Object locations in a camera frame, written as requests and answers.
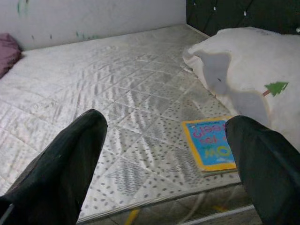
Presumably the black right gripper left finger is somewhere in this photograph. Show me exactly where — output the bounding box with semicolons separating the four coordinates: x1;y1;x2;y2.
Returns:
0;109;108;225

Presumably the black tufted headboard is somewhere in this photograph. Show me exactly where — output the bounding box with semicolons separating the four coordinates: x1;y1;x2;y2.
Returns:
186;0;300;38

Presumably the white pillow with tree print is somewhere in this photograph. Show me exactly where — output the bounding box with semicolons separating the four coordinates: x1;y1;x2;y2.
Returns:
182;26;300;150

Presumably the white quilted mattress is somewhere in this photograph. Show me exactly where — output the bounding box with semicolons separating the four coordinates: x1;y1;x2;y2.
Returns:
0;24;263;225

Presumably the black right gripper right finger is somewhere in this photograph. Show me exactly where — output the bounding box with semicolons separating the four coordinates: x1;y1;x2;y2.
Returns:
225;115;300;225

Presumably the yellow-bordered blue children's book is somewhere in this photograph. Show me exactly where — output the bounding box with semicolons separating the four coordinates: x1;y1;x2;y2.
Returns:
180;116;239;178

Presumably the purple cartoon-print blanket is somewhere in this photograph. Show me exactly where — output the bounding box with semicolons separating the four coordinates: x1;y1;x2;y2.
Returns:
0;32;23;79

